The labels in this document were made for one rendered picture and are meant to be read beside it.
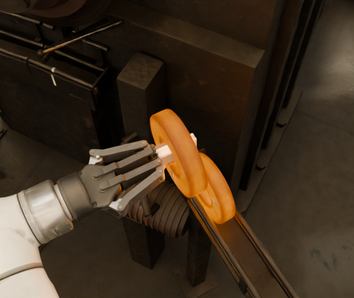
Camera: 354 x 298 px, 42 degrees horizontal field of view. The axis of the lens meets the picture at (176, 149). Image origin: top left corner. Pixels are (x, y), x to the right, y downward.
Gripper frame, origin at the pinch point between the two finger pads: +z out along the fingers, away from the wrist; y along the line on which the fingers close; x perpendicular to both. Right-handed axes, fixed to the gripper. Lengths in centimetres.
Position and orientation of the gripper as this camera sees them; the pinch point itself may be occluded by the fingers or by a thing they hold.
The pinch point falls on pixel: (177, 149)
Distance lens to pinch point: 78.0
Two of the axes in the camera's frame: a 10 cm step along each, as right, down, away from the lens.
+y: 4.7, 7.5, -4.6
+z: 8.8, -4.2, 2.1
